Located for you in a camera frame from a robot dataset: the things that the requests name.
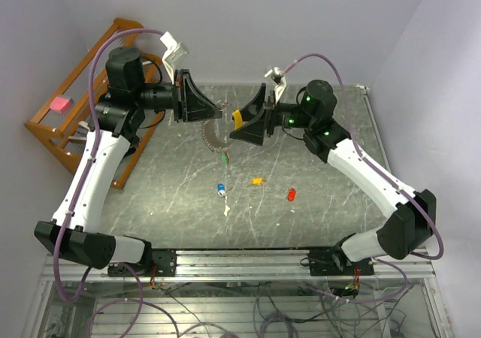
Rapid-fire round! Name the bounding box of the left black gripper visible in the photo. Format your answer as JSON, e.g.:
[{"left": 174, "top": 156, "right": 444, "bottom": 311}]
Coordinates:
[{"left": 134, "top": 69, "right": 222, "bottom": 123}]

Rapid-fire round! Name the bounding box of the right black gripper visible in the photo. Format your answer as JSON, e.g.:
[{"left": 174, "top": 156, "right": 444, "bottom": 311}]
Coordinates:
[{"left": 230, "top": 83, "right": 315, "bottom": 145}]

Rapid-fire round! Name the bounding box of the large keyring yellow handle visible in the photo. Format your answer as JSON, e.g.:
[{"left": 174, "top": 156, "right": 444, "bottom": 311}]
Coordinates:
[{"left": 201, "top": 101, "right": 236, "bottom": 153}]

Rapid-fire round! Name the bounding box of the green key tag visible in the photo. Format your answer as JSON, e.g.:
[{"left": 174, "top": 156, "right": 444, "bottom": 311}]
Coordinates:
[{"left": 221, "top": 152, "right": 229, "bottom": 164}]

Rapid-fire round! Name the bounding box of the blue tag key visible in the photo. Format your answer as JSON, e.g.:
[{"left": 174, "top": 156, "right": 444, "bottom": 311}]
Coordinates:
[{"left": 217, "top": 183, "right": 231, "bottom": 198}]

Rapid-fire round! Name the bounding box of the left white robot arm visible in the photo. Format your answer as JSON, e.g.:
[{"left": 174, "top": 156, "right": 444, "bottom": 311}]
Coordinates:
[{"left": 34, "top": 47, "right": 222, "bottom": 276}]

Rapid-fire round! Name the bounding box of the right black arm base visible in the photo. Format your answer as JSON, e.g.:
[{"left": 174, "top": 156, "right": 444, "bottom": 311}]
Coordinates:
[{"left": 300, "top": 247, "right": 374, "bottom": 277}]

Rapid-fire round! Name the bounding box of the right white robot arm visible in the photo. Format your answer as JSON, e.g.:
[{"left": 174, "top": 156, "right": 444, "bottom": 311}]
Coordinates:
[{"left": 229, "top": 80, "right": 437, "bottom": 275}]

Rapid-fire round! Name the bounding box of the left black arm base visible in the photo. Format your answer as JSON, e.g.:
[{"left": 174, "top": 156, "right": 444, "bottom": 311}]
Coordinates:
[{"left": 107, "top": 248, "right": 177, "bottom": 278}]

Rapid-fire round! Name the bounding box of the yellow tag key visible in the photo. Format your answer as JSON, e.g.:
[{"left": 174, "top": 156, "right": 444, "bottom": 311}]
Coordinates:
[{"left": 250, "top": 177, "right": 267, "bottom": 186}]

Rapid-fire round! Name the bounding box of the red tag key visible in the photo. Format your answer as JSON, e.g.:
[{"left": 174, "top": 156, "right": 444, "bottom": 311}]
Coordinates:
[{"left": 286, "top": 188, "right": 297, "bottom": 202}]

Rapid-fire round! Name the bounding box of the pink eraser block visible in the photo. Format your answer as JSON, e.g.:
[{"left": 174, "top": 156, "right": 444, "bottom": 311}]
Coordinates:
[{"left": 49, "top": 95, "right": 74, "bottom": 114}]

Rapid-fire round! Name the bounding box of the wooden tiered rack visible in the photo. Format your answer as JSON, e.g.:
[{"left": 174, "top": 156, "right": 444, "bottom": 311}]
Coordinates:
[{"left": 25, "top": 18, "right": 165, "bottom": 189}]

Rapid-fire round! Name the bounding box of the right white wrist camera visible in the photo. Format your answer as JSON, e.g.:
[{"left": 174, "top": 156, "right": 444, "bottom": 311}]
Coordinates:
[{"left": 265, "top": 66, "right": 287, "bottom": 104}]

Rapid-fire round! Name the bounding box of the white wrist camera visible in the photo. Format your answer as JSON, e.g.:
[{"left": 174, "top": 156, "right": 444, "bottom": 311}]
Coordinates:
[
  {"left": 265, "top": 66, "right": 287, "bottom": 104},
  {"left": 159, "top": 32, "right": 189, "bottom": 83}
]

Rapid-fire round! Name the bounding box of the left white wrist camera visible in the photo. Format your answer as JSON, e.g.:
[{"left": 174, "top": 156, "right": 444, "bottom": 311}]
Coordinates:
[{"left": 159, "top": 32, "right": 189, "bottom": 83}]

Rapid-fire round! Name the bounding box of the aluminium frame rail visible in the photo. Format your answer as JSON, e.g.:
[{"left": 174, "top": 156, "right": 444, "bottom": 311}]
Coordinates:
[{"left": 40, "top": 246, "right": 437, "bottom": 282}]

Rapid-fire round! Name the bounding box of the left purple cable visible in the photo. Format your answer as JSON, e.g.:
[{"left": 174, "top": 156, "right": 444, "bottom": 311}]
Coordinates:
[{"left": 51, "top": 28, "right": 166, "bottom": 338}]

